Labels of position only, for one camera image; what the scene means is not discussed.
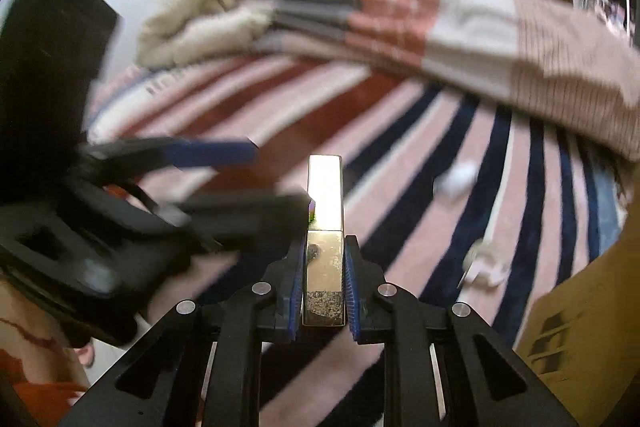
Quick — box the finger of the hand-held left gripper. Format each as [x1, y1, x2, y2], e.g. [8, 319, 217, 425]
[80, 138, 259, 182]
[175, 193, 312, 253]

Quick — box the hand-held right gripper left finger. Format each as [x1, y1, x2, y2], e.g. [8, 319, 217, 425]
[60, 234, 308, 427]

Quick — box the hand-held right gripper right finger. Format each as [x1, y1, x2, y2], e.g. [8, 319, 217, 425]
[342, 234, 581, 427]

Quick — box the gold rectangular box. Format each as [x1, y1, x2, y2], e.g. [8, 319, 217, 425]
[301, 154, 347, 327]

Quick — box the brown cardboard box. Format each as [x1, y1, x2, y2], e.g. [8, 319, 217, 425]
[515, 207, 640, 427]

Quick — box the person's left hand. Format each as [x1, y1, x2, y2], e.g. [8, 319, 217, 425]
[75, 339, 97, 369]

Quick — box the small beige crumpled item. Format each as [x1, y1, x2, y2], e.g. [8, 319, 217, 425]
[462, 239, 511, 290]

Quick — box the small white bottle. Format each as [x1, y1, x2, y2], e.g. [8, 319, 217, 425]
[435, 162, 478, 198]

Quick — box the striped plush blanket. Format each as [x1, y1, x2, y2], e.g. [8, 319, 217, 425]
[85, 57, 626, 427]

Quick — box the person's beige orange clothing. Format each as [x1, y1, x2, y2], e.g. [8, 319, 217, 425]
[0, 274, 91, 427]

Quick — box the pink grey striped duvet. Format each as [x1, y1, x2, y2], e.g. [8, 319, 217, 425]
[235, 0, 640, 162]

